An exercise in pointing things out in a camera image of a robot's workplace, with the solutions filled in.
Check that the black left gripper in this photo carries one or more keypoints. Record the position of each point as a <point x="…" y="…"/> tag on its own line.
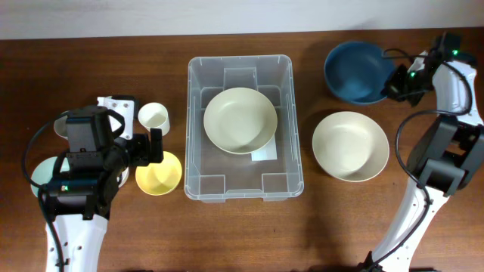
<point x="141" y="143"/>

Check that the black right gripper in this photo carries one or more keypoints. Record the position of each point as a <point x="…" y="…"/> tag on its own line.
<point x="391" y="90"/>

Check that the cream bowl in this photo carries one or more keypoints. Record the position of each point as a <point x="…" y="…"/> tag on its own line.
<point x="350" y="146"/>

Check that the mint green cup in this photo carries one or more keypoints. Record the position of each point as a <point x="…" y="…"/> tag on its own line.
<point x="60" y="126"/>

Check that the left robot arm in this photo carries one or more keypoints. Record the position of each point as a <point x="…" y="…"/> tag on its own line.
<point x="76" y="201"/>

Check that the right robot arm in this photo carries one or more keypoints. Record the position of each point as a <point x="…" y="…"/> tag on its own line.
<point x="447" y="156"/>

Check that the cream cup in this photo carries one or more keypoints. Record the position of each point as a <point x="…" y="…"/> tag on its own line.
<point x="154" y="115"/>

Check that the yellow small bowl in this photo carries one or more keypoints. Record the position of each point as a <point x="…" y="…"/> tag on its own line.
<point x="158" y="179"/>

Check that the white small bowl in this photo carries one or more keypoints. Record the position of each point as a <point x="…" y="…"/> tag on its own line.
<point x="122" y="179"/>

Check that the clear plastic storage bin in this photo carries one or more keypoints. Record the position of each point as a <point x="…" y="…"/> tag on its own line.
<point x="213" y="175"/>

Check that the white label inside bin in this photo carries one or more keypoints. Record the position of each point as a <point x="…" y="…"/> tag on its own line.
<point x="268" y="152"/>

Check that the mint green small bowl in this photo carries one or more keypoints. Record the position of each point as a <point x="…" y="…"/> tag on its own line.
<point x="43" y="172"/>

